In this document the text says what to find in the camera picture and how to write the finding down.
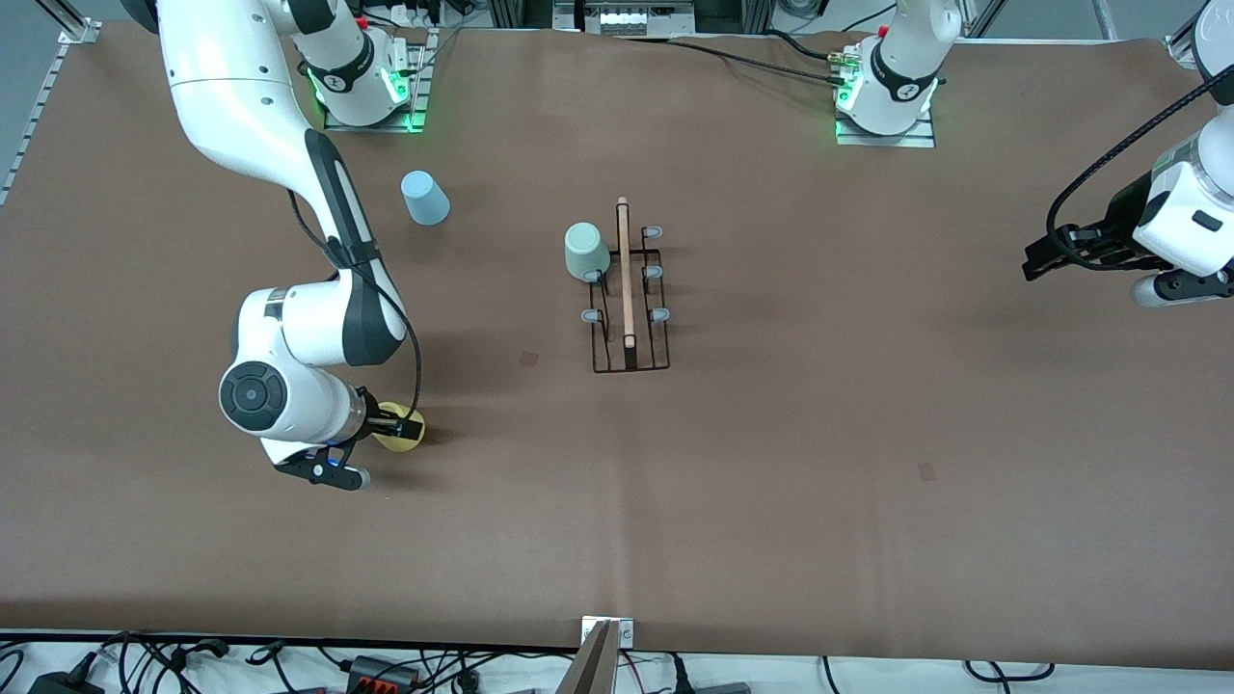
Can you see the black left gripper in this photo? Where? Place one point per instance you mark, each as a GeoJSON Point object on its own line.
{"type": "Point", "coordinates": [1121, 209]}

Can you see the grey camera stand pole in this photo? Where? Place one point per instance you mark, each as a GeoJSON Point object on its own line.
{"type": "Point", "coordinates": [593, 670]}

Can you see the aluminium corner profile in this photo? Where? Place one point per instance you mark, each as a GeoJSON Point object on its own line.
{"type": "Point", "coordinates": [1181, 43]}
{"type": "Point", "coordinates": [72, 29]}

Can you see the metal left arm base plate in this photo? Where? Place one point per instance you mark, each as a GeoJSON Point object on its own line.
{"type": "Point", "coordinates": [918, 137]}

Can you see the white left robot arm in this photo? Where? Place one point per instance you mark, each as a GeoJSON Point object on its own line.
{"type": "Point", "coordinates": [906, 58]}

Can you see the silver stand bracket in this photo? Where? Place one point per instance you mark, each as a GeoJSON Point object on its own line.
{"type": "Point", "coordinates": [627, 633]}

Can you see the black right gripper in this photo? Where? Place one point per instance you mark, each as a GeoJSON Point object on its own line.
{"type": "Point", "coordinates": [374, 416]}

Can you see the yellow plastic cup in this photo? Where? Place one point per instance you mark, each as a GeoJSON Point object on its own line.
{"type": "Point", "coordinates": [397, 444]}

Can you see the aluminium edge rail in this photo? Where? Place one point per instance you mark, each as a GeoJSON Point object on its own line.
{"type": "Point", "coordinates": [39, 106]}

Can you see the black box with red connectors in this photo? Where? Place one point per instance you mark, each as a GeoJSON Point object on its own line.
{"type": "Point", "coordinates": [381, 670]}

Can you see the light blue plastic cup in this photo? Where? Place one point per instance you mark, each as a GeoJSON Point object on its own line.
{"type": "Point", "coordinates": [424, 198]}

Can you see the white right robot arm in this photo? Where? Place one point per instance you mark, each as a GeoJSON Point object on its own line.
{"type": "Point", "coordinates": [241, 96]}

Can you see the grey-green plastic cup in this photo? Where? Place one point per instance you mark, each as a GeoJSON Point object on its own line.
{"type": "Point", "coordinates": [585, 249]}

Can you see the white electrical device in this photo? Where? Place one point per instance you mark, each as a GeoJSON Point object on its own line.
{"type": "Point", "coordinates": [627, 17]}

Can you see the brown table cover sheet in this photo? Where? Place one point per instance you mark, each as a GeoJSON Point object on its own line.
{"type": "Point", "coordinates": [771, 482]}

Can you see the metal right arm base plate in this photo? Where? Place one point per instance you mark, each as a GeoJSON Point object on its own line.
{"type": "Point", "coordinates": [415, 106]}

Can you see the white power strip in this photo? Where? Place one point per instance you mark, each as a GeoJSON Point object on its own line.
{"type": "Point", "coordinates": [410, 14]}

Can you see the black power adapter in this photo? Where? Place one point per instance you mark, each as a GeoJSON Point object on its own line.
{"type": "Point", "coordinates": [63, 684]}

